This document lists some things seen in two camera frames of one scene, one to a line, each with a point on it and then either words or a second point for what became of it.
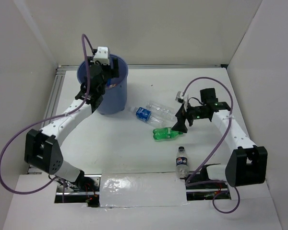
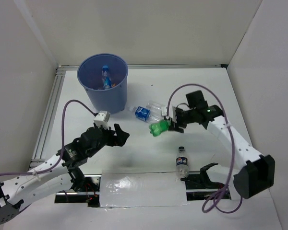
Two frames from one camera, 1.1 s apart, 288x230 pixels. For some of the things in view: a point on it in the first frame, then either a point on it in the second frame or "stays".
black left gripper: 115,70 -> 120,140
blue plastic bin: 114,99 stays
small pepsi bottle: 182,169 stays
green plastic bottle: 165,133 -> 156,129
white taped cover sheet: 142,189 stays
